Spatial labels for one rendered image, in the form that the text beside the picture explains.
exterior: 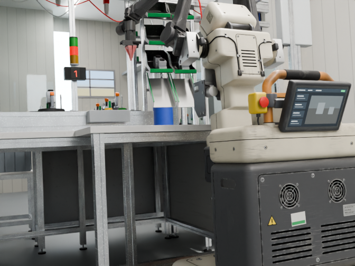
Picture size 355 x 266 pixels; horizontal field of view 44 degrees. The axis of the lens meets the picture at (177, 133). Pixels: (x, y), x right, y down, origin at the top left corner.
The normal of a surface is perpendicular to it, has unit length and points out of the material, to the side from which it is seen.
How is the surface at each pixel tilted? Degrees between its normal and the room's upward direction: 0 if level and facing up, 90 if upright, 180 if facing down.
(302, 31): 90
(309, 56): 90
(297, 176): 90
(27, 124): 90
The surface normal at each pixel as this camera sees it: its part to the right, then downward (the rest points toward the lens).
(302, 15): 0.39, -0.06
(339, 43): -0.90, 0.03
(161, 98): 0.12, -0.74
